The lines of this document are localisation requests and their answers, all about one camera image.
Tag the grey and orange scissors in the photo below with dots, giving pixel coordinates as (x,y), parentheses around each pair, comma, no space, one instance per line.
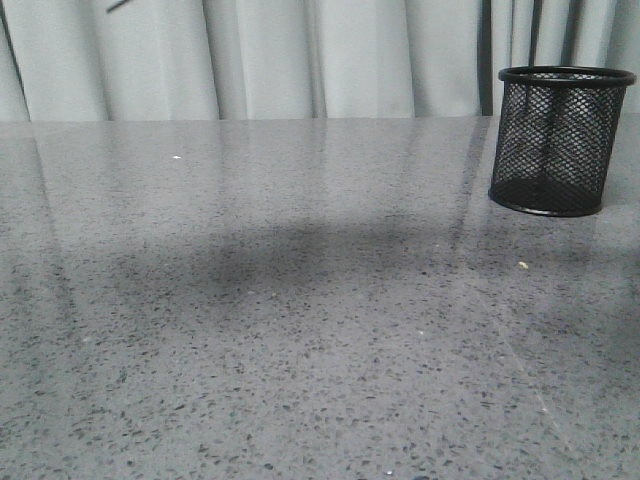
(116,5)

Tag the black mesh pen bucket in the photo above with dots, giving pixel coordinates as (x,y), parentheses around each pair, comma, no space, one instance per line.
(556,134)

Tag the grey curtain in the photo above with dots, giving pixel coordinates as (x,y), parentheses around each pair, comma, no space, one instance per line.
(202,60)

